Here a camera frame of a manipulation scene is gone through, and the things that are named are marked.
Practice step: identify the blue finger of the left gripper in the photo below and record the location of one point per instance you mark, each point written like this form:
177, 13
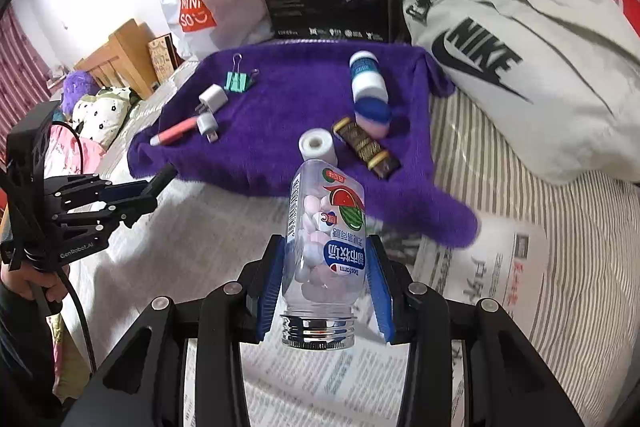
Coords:
128, 210
116, 192

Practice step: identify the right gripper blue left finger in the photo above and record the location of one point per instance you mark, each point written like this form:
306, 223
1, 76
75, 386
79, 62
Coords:
263, 284

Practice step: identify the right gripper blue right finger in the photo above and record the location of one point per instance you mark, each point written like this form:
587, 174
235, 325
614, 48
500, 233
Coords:
387, 280

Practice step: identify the white charger plug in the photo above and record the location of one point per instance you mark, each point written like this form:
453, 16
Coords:
212, 99

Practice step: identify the black gold battery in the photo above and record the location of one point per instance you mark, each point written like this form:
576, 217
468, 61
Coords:
376, 158

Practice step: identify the white tape roll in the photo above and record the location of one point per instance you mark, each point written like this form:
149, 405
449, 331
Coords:
317, 143

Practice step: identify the blue pink round container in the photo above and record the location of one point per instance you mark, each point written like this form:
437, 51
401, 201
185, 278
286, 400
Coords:
373, 116

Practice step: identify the left hand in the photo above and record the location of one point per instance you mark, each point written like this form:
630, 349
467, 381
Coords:
20, 282

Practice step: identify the newspaper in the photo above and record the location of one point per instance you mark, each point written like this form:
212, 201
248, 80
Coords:
141, 381

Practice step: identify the white spotted plush toy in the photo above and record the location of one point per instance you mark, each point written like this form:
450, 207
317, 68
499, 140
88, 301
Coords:
99, 117

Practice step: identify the purple plush toy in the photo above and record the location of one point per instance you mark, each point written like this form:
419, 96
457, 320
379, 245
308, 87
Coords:
75, 86

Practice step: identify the wooden headboard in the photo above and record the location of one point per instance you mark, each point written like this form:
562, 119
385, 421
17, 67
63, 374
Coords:
124, 60

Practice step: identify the brown patterned box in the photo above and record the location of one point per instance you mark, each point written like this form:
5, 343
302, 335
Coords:
164, 57

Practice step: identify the purple towel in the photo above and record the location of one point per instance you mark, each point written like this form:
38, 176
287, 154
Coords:
307, 85

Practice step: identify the teal binder clip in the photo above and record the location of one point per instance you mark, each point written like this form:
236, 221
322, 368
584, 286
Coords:
238, 81

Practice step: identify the white blue pill bottle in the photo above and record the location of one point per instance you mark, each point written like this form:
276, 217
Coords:
367, 81

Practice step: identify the grey Nike bag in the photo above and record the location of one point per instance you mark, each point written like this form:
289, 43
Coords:
558, 78

